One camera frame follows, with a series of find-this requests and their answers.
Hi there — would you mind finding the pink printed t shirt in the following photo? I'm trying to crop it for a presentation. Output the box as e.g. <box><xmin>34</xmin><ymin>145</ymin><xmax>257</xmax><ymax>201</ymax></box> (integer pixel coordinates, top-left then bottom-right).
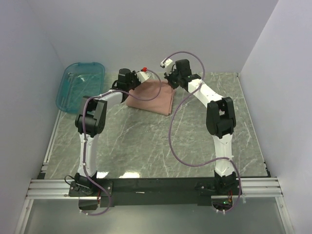
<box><xmin>126</xmin><ymin>80</ymin><xmax>175</xmax><ymax>116</ymax></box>

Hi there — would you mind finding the teal plastic bin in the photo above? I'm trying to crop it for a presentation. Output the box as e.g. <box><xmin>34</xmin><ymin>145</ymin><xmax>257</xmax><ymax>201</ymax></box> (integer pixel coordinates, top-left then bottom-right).
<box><xmin>56</xmin><ymin>62</ymin><xmax>105</xmax><ymax>114</ymax></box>

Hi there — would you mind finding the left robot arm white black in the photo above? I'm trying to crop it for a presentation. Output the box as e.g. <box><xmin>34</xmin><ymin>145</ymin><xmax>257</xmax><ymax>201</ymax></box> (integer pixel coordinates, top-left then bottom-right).
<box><xmin>74</xmin><ymin>68</ymin><xmax>151</xmax><ymax>196</ymax></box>

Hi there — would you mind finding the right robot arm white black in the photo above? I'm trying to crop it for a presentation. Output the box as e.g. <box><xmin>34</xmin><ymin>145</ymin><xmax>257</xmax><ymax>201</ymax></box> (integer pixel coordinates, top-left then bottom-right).
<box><xmin>160</xmin><ymin>59</ymin><xmax>238</xmax><ymax>195</ymax></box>

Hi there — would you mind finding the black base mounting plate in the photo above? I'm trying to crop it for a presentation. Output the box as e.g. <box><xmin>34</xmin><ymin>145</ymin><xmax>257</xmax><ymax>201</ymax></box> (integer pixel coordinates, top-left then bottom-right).
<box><xmin>68</xmin><ymin>177</ymin><xmax>241</xmax><ymax>211</ymax></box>

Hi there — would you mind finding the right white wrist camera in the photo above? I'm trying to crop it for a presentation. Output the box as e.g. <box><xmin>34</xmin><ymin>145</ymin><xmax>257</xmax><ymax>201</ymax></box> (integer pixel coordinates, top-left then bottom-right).
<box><xmin>160</xmin><ymin>58</ymin><xmax>175</xmax><ymax>75</ymax></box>

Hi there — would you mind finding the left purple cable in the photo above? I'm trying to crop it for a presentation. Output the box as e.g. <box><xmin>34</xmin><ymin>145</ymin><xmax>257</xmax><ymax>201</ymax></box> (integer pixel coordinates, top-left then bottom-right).
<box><xmin>64</xmin><ymin>69</ymin><xmax>162</xmax><ymax>216</ymax></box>

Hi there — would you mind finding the purple cable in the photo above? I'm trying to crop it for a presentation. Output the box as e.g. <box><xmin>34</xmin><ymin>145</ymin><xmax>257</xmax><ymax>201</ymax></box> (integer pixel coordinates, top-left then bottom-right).
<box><xmin>64</xmin><ymin>69</ymin><xmax>162</xmax><ymax>216</ymax></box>
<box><xmin>168</xmin><ymin>51</ymin><xmax>242</xmax><ymax>213</ymax></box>

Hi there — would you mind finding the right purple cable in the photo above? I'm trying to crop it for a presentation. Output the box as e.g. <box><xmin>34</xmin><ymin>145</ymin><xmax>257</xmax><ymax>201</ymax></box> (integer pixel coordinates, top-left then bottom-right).
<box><xmin>168</xmin><ymin>51</ymin><xmax>242</xmax><ymax>213</ymax></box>

